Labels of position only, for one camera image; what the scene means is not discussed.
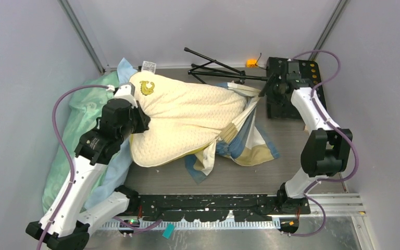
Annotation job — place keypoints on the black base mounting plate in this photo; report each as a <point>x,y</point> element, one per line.
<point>216,207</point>

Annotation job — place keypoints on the blue beige checkered pillow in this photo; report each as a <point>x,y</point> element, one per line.
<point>243,141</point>

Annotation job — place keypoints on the aluminium slotted rail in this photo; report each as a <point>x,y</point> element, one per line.
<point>321,205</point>

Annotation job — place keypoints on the orange small block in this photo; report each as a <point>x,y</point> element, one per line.
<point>251,63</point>

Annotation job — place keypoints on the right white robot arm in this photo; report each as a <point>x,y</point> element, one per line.
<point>327,149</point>

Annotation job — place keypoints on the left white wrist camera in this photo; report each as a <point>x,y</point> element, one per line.
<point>125,91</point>

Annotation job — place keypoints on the black perforated board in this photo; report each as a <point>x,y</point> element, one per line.
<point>309,70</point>

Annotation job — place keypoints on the light blue pillow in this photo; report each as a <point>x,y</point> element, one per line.
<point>119,165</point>

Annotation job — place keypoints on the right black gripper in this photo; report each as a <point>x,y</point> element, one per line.
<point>268,90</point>

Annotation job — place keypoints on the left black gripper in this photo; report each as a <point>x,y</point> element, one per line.
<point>142,119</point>

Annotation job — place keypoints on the black folding tripod stand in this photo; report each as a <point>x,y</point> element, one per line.
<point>214,68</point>

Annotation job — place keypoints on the teal tape piece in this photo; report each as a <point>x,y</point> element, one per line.
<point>168,231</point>

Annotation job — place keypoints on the white quilted pillow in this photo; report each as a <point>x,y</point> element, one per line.
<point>186,118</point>

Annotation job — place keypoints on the green patterned pillow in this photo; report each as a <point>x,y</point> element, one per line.
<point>85,107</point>

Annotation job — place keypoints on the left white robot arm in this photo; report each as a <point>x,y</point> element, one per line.
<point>65,226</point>

